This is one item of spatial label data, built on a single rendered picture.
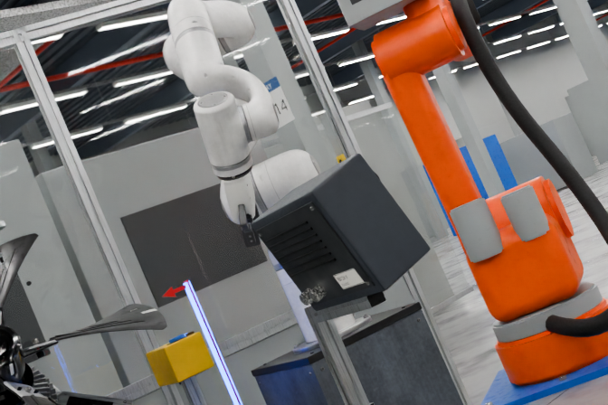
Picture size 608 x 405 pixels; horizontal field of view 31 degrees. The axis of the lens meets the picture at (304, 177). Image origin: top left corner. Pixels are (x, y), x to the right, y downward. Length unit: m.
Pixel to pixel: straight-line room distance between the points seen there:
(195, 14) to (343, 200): 0.85
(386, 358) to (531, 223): 3.40
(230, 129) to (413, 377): 0.67
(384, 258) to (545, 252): 4.10
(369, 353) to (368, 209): 0.72
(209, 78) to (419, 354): 0.74
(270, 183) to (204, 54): 0.33
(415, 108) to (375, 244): 4.38
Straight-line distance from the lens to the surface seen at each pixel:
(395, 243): 1.67
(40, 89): 3.18
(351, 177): 1.66
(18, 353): 2.23
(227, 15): 2.51
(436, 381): 2.41
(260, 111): 2.15
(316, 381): 2.28
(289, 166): 2.40
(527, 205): 5.69
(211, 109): 2.12
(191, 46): 2.31
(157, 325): 2.27
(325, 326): 1.91
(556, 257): 5.74
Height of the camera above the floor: 1.15
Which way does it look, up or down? 3 degrees up
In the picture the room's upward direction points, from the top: 24 degrees counter-clockwise
